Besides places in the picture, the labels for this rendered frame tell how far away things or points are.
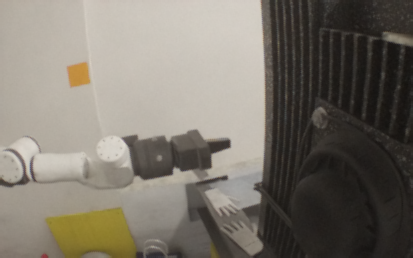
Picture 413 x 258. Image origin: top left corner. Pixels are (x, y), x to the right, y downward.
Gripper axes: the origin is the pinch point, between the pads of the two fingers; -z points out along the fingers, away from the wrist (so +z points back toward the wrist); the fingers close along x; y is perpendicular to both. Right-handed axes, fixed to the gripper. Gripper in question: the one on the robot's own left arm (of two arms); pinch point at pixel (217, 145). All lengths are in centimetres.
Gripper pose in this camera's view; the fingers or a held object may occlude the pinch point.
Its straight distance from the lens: 62.2
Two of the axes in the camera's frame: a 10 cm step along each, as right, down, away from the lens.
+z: -9.5, 1.8, -2.5
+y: 0.7, 9.1, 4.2
